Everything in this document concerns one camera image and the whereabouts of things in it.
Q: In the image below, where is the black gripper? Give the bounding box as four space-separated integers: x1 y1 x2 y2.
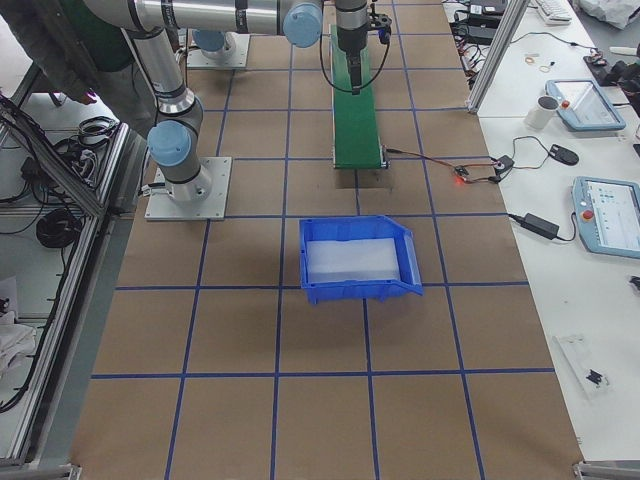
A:
345 49 361 94

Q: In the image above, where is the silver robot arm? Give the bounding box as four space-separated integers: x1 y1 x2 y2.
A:
85 1 212 202
174 1 370 95

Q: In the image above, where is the green conveyor belt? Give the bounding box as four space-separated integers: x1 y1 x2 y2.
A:
330 24 388 170

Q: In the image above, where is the small motor controller board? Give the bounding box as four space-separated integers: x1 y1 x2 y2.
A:
490 155 515 183

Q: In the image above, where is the white mug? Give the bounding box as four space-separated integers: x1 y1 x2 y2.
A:
524 95 559 130

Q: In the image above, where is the blue plastic bin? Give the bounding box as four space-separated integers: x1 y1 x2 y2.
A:
299 215 424 304

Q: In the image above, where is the black computer mouse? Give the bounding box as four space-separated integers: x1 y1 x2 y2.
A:
549 144 579 166

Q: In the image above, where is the blue teach pendant far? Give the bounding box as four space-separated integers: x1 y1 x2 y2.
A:
545 79 626 132

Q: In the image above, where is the blue teach pendant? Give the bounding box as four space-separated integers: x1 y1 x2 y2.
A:
545 79 626 132
571 176 639 259

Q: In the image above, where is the black power adapter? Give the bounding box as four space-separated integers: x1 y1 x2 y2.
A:
520 213 559 240

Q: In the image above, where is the person in green vest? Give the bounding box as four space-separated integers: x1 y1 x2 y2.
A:
1 1 155 137

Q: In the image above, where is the blue teach pendant near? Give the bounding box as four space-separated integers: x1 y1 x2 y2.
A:
571 176 639 259

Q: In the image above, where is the clear plastic bag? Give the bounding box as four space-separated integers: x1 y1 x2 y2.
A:
552 334 613 401

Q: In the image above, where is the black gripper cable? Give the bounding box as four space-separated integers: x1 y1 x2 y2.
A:
318 0 393 94

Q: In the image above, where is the red black power cable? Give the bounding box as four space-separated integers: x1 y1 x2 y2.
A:
386 146 501 185

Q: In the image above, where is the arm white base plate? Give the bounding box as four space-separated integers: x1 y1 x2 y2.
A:
186 33 250 70
143 157 233 221

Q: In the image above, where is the aluminium frame post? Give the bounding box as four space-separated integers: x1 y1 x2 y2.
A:
466 0 529 114

